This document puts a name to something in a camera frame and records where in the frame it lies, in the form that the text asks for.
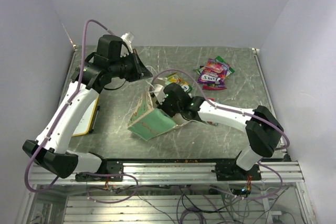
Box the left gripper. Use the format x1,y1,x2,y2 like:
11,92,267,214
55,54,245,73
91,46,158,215
110,49,153,82

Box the green printed paper bag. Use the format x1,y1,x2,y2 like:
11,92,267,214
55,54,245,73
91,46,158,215
128,77,188,141

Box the purple candy packet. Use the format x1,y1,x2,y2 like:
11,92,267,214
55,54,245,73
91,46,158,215
198,80,226,90

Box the teal mint snack packet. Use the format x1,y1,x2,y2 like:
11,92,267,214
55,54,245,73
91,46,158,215
207,99,220,126

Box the purple white snack packet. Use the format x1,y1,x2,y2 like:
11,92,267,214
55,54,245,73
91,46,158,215
197,58,229,85

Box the green yellow candy packet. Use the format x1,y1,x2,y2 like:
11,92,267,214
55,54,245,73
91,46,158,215
193,56,235,76

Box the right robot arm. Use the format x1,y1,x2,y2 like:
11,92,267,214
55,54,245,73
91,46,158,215
153,83,284,180

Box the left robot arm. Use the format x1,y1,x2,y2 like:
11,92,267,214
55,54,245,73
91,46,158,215
23,33,153,180

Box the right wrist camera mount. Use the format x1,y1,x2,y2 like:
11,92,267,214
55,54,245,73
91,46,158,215
152,84,167,104

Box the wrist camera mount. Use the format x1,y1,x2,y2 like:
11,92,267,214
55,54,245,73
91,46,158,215
152,84,167,104
120,32,134,57

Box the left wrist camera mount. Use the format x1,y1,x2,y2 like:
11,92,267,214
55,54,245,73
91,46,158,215
120,32,134,57

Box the aluminium frame rail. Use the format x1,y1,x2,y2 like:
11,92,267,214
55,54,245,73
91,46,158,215
29,162,305,186

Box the small whiteboard yellow frame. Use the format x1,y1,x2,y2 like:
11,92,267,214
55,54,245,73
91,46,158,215
73,97,100,137

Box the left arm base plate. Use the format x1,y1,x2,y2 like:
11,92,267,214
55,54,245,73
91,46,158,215
75,161,124,182

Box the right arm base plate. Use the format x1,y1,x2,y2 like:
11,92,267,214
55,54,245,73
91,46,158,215
211,158,261,182

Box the loose wires under table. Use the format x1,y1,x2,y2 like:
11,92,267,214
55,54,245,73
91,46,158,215
86,173,289,224

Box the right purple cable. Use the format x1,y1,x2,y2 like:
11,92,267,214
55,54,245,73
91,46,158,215
151,69,291,201

